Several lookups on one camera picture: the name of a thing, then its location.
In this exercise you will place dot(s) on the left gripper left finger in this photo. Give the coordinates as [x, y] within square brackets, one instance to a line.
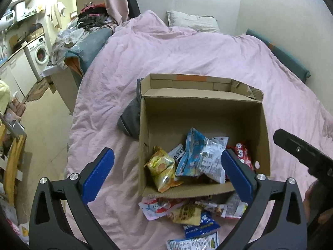
[49, 227]

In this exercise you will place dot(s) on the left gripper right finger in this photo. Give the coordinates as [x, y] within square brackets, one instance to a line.
[286, 227]

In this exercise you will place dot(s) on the white blue snack packet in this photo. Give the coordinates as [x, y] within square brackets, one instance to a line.
[208, 242]

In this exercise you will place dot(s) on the dark blue snack packet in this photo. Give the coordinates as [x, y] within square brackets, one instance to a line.
[207, 226]

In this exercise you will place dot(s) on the pink white snack packet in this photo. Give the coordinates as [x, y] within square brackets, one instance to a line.
[156, 208]

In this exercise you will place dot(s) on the person's right hand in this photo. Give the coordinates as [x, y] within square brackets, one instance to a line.
[318, 204]

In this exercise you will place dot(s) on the brown white snack bar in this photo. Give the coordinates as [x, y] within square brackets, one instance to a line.
[228, 205]

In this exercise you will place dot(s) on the red snack bag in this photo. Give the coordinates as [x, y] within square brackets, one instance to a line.
[241, 152]

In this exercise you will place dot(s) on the teal bed bumper cushion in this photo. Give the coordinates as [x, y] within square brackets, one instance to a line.
[284, 57]

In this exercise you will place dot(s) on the yellow brown snack packet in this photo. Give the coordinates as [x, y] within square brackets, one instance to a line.
[188, 214]

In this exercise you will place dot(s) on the light blue snack bag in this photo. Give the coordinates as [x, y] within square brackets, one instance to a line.
[203, 156]

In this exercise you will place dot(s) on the yellow snack bag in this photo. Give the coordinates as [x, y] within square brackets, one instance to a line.
[162, 170]

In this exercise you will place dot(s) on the grey folded garment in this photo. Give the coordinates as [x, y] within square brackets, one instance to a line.
[129, 121]

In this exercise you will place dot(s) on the brown cardboard box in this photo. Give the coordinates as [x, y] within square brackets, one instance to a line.
[173, 104]

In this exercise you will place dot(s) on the yellow towel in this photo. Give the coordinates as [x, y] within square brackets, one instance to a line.
[5, 96]

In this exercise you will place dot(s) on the white kitchen cabinet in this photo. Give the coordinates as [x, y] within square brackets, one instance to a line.
[18, 75]

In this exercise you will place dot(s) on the grey blue folded blanket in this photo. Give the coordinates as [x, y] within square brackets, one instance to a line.
[81, 55]

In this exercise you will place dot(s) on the white washing machine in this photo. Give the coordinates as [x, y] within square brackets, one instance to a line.
[38, 56]

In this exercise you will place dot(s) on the white pillow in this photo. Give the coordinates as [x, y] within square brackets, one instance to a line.
[195, 22]

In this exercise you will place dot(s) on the pink bed duvet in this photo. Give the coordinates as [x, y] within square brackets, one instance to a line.
[145, 45]

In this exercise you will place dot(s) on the pile of clothes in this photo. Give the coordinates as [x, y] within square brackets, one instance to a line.
[94, 15]

